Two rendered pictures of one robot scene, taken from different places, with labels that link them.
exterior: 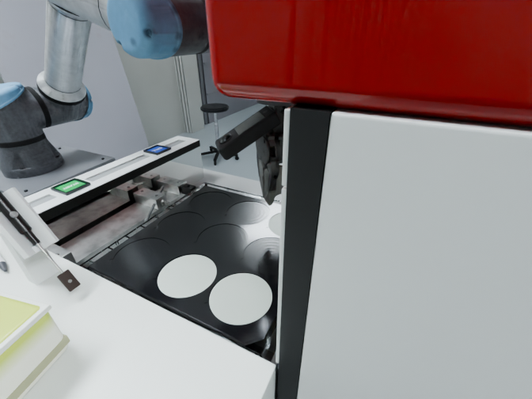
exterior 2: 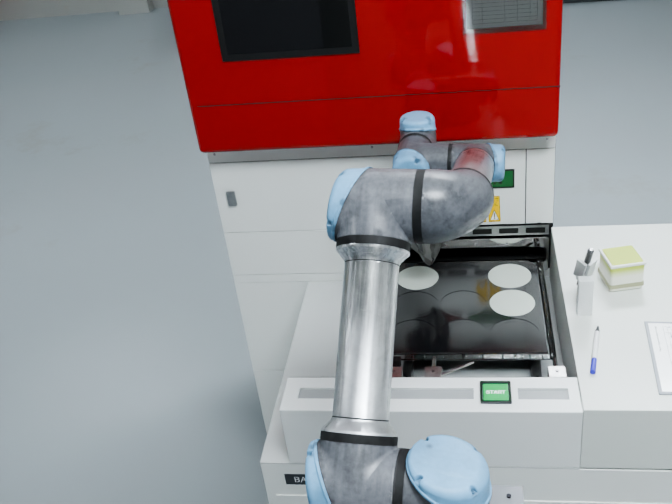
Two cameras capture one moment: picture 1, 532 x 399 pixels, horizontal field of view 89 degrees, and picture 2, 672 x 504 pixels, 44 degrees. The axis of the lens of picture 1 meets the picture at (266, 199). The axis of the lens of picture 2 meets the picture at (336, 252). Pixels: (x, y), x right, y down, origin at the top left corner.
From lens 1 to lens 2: 1.97 m
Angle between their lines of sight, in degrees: 85
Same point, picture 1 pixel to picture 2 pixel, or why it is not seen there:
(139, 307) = (564, 268)
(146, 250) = (508, 334)
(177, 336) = (565, 251)
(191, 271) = (508, 302)
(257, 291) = (500, 271)
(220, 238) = (463, 304)
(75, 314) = not seen: hidden behind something
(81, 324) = not seen: hidden behind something
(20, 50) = not seen: outside the picture
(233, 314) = (523, 273)
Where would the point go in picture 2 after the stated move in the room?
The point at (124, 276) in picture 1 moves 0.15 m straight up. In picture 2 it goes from (539, 327) to (541, 269)
